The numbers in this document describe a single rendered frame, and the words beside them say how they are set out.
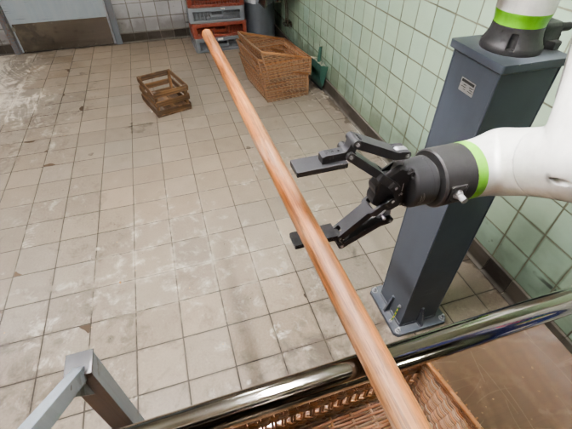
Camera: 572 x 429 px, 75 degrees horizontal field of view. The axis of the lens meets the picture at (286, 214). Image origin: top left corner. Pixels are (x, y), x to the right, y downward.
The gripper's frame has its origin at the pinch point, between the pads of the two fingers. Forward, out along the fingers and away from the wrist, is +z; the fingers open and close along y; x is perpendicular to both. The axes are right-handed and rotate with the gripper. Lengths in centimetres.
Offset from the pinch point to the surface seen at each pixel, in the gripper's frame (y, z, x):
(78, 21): 92, 94, 460
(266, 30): 103, -107, 404
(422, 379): 52, -28, -12
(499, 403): 61, -46, -20
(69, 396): 19.4, 36.7, -7.3
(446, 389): 44, -27, -17
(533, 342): 61, -67, -10
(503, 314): 1.6, -16.2, -22.4
